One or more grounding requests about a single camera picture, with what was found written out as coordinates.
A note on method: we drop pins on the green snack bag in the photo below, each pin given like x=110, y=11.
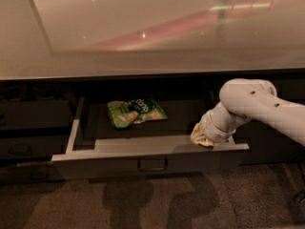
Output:
x=124, y=114

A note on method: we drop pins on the dark snack packets left drawer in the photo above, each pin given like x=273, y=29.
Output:
x=31, y=92

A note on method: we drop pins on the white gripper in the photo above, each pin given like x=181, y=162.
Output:
x=211, y=129

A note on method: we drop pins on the dark grey cabinet door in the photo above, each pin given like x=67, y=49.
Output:
x=268, y=145

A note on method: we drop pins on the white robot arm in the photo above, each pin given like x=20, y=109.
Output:
x=242, y=100

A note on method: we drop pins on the dark grey drawer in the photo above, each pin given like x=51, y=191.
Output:
x=34, y=114
x=96, y=149
x=29, y=172
x=33, y=146

